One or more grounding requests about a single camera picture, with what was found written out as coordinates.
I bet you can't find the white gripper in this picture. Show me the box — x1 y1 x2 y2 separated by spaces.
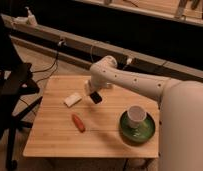
85 78 104 95

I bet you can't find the black eraser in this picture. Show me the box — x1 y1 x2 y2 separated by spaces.
90 92 102 104

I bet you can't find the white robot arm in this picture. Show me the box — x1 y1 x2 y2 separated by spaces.
86 56 203 171

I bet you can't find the white ceramic cup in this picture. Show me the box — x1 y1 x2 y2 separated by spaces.
127 106 147 128

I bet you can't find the green ceramic plate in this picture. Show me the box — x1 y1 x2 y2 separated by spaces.
119 112 156 144

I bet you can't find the white sponge block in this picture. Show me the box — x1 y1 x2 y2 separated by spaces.
64 93 82 107

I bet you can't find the orange carrot toy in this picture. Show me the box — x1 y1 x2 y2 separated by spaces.
72 114 85 133

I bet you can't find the wooden table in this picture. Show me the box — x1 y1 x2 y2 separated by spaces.
23 75 159 158

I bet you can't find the black office chair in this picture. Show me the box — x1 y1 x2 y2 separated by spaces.
0 14 42 171

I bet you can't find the white spray bottle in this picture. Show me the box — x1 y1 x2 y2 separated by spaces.
25 7 38 26

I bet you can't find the grey metal rail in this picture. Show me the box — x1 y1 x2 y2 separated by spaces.
1 14 203 82

